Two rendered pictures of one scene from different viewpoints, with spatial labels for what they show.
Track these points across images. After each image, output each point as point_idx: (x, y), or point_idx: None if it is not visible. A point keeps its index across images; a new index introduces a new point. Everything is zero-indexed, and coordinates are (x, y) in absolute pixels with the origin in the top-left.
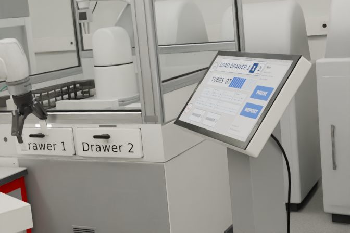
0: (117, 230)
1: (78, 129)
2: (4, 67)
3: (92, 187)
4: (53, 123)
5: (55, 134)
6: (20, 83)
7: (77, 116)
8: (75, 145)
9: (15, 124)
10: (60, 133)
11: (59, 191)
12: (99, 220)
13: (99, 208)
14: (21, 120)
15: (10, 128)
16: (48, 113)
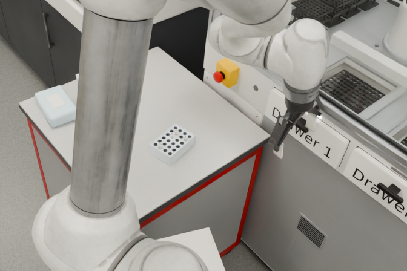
0: (352, 258)
1: (359, 153)
2: (291, 71)
3: (343, 207)
4: (326, 118)
5: (323, 135)
6: (305, 93)
7: (364, 135)
8: (344, 159)
9: (277, 135)
10: (330, 138)
11: (300, 178)
12: (336, 235)
13: (341, 227)
14: (286, 127)
15: (266, 81)
16: (324, 104)
